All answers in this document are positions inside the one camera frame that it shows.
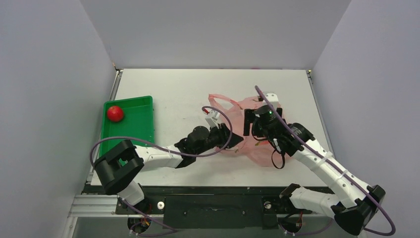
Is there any green plastic tray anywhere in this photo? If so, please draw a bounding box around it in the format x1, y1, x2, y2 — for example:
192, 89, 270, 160
101, 96, 155, 143

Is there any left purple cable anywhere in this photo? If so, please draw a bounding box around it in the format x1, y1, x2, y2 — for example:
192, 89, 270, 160
90, 106, 234, 237

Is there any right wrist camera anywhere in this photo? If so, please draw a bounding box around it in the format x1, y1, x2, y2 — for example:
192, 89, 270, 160
264, 93, 279, 107

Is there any aluminium frame rail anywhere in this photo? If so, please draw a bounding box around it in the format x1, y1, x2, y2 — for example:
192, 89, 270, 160
70, 190, 290, 217

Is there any red fake apple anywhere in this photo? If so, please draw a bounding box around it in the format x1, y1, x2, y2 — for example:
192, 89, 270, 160
106, 106, 124, 122

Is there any purple cable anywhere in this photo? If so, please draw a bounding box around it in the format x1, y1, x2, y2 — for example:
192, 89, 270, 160
254, 85, 396, 237
90, 106, 234, 237

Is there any black loop cable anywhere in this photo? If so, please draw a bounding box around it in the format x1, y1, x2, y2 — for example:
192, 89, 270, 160
271, 144, 287, 170

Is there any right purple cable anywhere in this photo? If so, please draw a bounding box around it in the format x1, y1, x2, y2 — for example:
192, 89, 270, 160
254, 85, 396, 237

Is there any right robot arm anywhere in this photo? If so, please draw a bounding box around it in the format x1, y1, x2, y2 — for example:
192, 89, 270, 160
244, 105, 386, 236

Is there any pink plastic bag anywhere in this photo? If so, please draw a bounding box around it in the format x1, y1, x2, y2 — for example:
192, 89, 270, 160
208, 94, 290, 168

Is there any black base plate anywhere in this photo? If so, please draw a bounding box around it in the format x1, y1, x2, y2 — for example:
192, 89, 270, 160
82, 185, 346, 230

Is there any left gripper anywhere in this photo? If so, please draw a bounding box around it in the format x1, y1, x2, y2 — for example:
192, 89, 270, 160
195, 123, 243, 156

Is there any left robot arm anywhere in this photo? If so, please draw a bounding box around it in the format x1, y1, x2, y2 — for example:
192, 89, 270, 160
94, 123, 244, 213

